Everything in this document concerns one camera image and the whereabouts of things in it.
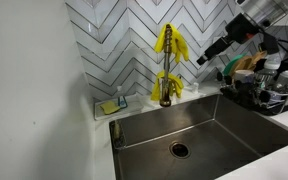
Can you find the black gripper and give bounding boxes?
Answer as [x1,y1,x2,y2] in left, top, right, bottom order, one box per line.
[196,13,263,66]

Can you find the green plate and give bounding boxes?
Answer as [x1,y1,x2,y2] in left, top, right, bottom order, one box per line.
[223,54,247,76]

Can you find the round wooden plate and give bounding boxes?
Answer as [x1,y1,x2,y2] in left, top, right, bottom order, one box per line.
[232,54,256,73]
[247,49,268,71]

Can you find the white cup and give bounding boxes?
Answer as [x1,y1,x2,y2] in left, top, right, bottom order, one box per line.
[233,69,255,83]

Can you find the small white countertop cap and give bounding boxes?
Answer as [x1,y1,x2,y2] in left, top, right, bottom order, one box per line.
[192,82,200,95]

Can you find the gold spring kitchen faucet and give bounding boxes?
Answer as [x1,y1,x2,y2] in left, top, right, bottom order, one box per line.
[158,23,183,108]

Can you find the clear baby bottle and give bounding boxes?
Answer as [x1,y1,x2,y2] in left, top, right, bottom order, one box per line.
[255,55,282,88]

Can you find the dark steel sink basin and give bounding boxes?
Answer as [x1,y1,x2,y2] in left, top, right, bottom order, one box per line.
[109,93,288,180]

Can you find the black drying mat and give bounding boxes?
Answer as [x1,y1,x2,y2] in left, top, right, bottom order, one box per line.
[250,99,288,117]

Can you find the round sink drain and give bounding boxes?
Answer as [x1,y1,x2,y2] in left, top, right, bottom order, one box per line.
[169,141,192,160]

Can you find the blue white dish brush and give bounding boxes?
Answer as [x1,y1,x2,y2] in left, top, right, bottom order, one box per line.
[116,85,129,110]

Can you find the yellow sponge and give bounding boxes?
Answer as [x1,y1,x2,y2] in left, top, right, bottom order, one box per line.
[99,100,121,115]

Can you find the dark sink corner caddy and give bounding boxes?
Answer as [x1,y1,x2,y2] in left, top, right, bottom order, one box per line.
[112,119,126,148]

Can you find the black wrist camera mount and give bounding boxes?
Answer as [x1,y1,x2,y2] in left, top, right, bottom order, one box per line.
[260,31,282,56]

